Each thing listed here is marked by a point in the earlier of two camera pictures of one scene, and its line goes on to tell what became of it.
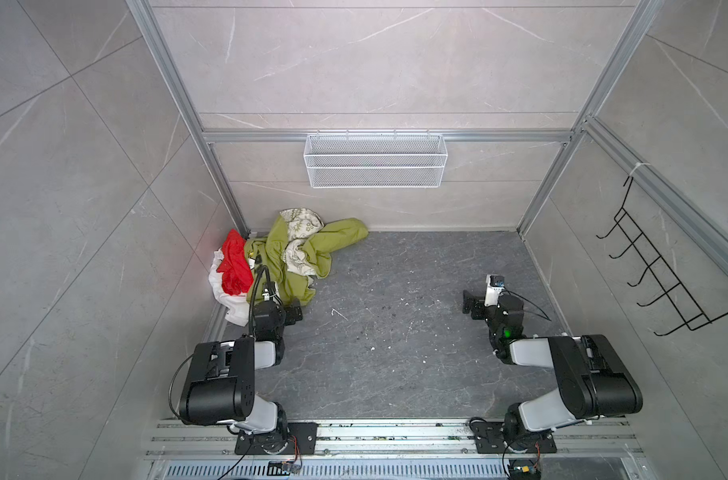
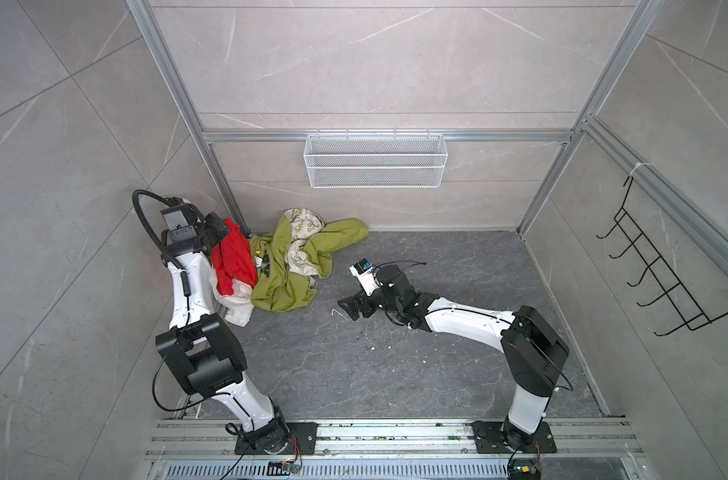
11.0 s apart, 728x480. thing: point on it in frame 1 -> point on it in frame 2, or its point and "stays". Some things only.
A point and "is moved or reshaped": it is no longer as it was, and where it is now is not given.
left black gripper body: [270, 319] -> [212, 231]
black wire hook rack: [674, 295] stays
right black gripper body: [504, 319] -> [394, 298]
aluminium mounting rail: [217, 438] stays
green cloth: [266, 254] stays
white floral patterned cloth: [302, 222] stays
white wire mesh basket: [375, 161] stays
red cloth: [237, 276] is moved or reshaped
